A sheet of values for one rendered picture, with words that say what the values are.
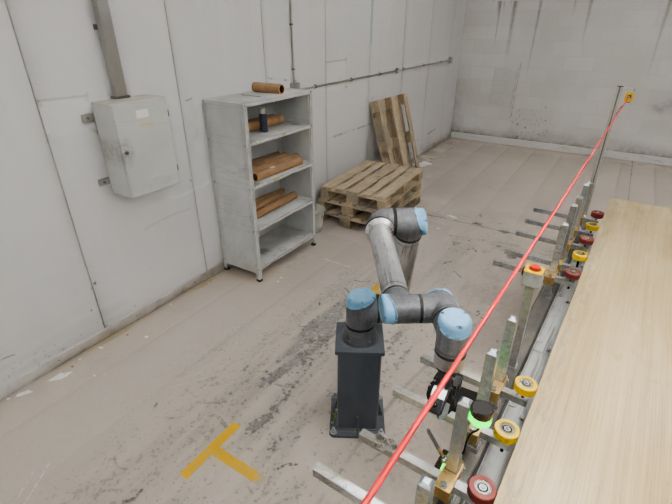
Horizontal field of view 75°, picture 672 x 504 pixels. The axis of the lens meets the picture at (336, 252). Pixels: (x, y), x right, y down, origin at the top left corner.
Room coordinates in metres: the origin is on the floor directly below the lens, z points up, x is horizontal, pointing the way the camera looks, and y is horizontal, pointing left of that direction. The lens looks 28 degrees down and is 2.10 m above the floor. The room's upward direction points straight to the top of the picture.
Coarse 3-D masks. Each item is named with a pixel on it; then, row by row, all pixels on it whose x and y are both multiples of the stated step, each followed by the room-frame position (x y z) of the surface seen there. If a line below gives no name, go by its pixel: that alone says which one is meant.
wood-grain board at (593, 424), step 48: (624, 240) 2.43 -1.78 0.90; (576, 288) 1.88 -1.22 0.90; (624, 288) 1.88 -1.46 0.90; (576, 336) 1.50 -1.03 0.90; (624, 336) 1.50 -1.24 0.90; (576, 384) 1.21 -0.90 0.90; (624, 384) 1.21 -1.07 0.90; (528, 432) 1.00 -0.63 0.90; (576, 432) 1.00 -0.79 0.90; (624, 432) 1.00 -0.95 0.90; (528, 480) 0.83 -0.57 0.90; (576, 480) 0.83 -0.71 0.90; (624, 480) 0.83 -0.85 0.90
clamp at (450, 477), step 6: (462, 462) 0.92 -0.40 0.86; (444, 468) 0.89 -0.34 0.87; (462, 468) 0.89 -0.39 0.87; (444, 474) 0.87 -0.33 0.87; (450, 474) 0.87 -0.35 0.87; (456, 474) 0.87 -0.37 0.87; (438, 480) 0.85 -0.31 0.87; (444, 480) 0.85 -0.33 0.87; (450, 480) 0.85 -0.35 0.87; (456, 480) 0.85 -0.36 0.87; (438, 486) 0.83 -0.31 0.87; (450, 486) 0.83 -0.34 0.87; (438, 492) 0.83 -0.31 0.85; (444, 492) 0.82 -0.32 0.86; (450, 492) 0.81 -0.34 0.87; (438, 498) 0.82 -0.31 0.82; (444, 498) 0.81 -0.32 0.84; (450, 498) 0.82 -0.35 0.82
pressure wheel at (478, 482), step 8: (472, 480) 0.82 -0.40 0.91; (480, 480) 0.83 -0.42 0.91; (488, 480) 0.82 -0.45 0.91; (472, 488) 0.80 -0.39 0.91; (480, 488) 0.80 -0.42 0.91; (488, 488) 0.80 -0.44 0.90; (496, 488) 0.80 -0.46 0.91; (472, 496) 0.78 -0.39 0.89; (480, 496) 0.78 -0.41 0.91; (488, 496) 0.78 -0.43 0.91
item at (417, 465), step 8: (360, 432) 1.03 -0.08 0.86; (368, 432) 1.03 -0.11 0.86; (360, 440) 1.02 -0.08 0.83; (368, 440) 1.01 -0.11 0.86; (376, 448) 0.99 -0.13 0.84; (400, 456) 0.94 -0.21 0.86; (408, 456) 0.94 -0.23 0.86; (408, 464) 0.92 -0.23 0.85; (416, 464) 0.91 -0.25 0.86; (424, 464) 0.91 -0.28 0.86; (416, 472) 0.90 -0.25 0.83; (424, 472) 0.89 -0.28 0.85; (432, 472) 0.88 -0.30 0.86; (440, 472) 0.88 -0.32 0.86; (456, 488) 0.83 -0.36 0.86; (464, 488) 0.83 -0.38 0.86; (464, 496) 0.82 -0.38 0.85
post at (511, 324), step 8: (512, 320) 1.29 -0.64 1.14; (512, 328) 1.29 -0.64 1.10; (504, 336) 1.30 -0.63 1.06; (512, 336) 1.28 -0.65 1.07; (504, 344) 1.30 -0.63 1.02; (512, 344) 1.30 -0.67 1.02; (504, 352) 1.29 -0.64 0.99; (504, 360) 1.29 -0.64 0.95; (496, 368) 1.30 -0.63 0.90; (504, 368) 1.29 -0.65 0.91; (496, 376) 1.30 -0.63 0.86; (504, 376) 1.29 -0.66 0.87
